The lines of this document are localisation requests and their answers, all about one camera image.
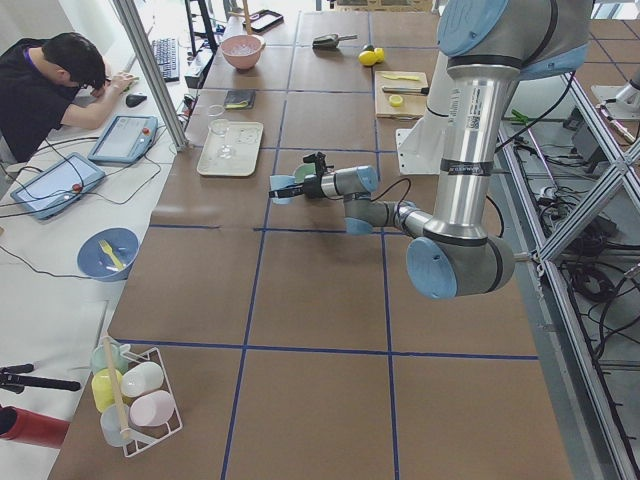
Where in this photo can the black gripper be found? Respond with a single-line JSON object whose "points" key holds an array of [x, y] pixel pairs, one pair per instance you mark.
{"points": [[311, 188]]}

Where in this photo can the green ceramic bowl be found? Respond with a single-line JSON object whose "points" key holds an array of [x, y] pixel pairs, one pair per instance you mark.
{"points": [[303, 171]]}

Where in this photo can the light blue plastic cup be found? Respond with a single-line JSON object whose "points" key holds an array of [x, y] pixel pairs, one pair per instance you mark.
{"points": [[279, 181]]}

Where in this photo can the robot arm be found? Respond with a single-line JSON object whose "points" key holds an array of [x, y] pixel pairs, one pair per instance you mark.
{"points": [[490, 47], [619, 102]]}

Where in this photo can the pink bowl of ice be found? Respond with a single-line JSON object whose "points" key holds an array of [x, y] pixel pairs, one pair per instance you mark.
{"points": [[243, 51]]}

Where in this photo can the metal ice scoop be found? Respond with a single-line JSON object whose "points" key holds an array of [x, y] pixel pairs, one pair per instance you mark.
{"points": [[331, 41]]}

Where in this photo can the blue bowl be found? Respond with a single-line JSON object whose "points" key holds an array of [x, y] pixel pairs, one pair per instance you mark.
{"points": [[95, 264]]}

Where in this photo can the cream bear tray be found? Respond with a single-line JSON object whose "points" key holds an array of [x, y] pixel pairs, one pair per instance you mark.
{"points": [[245, 138]]}

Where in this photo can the clear wine glass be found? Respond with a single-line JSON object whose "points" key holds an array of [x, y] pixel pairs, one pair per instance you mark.
{"points": [[219, 128]]}

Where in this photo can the grey folded cloth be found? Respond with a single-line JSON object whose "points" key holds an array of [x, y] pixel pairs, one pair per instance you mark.
{"points": [[239, 99]]}

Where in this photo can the small glass dish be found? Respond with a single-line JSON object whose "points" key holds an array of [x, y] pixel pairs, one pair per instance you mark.
{"points": [[215, 111]]}

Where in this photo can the wooden cutting board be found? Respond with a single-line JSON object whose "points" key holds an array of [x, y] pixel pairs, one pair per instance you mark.
{"points": [[414, 105]]}

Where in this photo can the yellow plastic knife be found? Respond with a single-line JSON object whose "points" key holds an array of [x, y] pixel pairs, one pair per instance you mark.
{"points": [[401, 77]]}

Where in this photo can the yellow lemon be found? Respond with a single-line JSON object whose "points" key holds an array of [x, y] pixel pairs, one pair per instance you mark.
{"points": [[380, 54], [369, 58]]}

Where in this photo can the far teach pendant tablet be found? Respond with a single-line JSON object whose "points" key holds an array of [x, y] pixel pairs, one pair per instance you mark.
{"points": [[124, 140]]}

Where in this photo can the teach pendant tablet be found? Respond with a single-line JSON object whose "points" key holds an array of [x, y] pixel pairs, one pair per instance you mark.
{"points": [[57, 187], [124, 140]]}

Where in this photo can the black computer mouse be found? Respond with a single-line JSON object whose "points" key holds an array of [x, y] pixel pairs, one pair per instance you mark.
{"points": [[134, 99]]}

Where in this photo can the black keyboard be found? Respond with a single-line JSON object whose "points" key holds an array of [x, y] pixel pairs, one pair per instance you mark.
{"points": [[166, 54]]}

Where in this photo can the yellow plastic fork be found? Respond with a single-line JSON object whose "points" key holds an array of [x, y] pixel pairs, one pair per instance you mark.
{"points": [[109, 251]]}

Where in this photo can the white cup in rack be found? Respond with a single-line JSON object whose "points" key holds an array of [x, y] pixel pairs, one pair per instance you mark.
{"points": [[141, 379]]}

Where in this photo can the near teach pendant tablet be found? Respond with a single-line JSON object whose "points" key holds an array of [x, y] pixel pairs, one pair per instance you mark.
{"points": [[57, 187]]}

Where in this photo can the seated person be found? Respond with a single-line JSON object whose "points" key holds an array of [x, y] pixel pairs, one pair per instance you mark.
{"points": [[50, 83]]}

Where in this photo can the pink cup in rack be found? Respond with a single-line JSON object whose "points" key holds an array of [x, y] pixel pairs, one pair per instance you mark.
{"points": [[152, 409]]}

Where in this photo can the green cup in rack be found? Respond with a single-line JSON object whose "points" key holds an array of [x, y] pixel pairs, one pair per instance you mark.
{"points": [[98, 360]]}

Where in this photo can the yellow cup in rack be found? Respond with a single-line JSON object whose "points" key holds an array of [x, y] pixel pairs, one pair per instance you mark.
{"points": [[102, 390]]}

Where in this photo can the clear cup in rack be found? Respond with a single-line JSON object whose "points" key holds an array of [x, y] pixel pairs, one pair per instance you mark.
{"points": [[111, 428]]}

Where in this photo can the black tripod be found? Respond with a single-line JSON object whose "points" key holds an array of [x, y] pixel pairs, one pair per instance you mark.
{"points": [[16, 378]]}

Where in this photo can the red cylinder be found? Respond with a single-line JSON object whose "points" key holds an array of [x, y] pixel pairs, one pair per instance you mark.
{"points": [[32, 428]]}

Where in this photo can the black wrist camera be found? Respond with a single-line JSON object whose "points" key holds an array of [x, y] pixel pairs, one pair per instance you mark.
{"points": [[318, 159]]}

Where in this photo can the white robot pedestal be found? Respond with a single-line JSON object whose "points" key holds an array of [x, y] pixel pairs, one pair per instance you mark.
{"points": [[420, 148]]}

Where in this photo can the aluminium frame post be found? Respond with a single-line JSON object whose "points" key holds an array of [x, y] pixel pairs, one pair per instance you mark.
{"points": [[133, 26]]}

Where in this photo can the white wire cup rack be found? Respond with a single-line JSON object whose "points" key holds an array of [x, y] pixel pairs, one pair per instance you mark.
{"points": [[144, 438]]}

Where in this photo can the wooden rack handle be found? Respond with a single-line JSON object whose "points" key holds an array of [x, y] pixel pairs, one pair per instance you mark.
{"points": [[123, 416]]}

